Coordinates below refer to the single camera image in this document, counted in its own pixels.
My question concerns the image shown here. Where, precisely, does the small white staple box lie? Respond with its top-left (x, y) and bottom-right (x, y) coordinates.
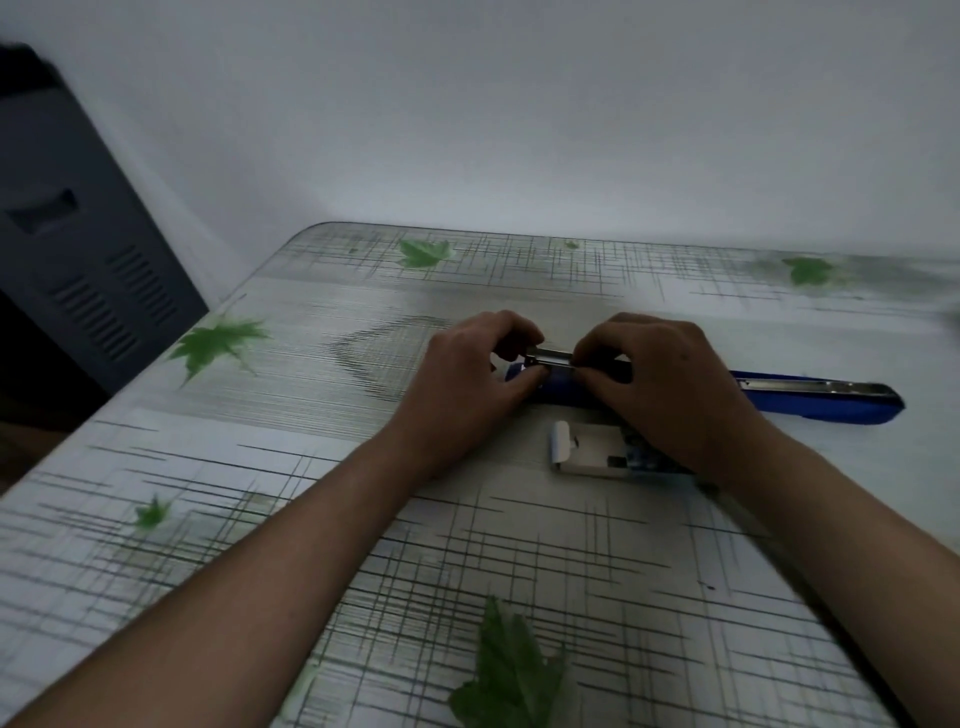
top-left (550, 420), bottom-right (695, 481)

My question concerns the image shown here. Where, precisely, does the person's left forearm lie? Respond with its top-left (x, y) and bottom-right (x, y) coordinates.
top-left (0, 429), bottom-right (453, 728)

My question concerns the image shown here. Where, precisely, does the person's right hand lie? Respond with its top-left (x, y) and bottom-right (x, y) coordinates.
top-left (571, 312), bottom-right (783, 490)

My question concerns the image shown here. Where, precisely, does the dark grey cabinet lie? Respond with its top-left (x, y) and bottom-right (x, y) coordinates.
top-left (0, 41), bottom-right (210, 498)

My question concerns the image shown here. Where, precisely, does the blue metal stapler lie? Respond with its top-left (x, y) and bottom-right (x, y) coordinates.
top-left (504, 358), bottom-right (907, 427)

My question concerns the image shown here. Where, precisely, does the silver staple strip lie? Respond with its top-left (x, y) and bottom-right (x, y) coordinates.
top-left (523, 346), bottom-right (580, 371)

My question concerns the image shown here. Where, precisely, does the person's right forearm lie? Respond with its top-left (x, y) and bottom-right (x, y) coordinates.
top-left (705, 420), bottom-right (960, 728)

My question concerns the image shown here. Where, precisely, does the person's left hand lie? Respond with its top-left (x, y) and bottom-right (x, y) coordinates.
top-left (388, 309), bottom-right (553, 483)

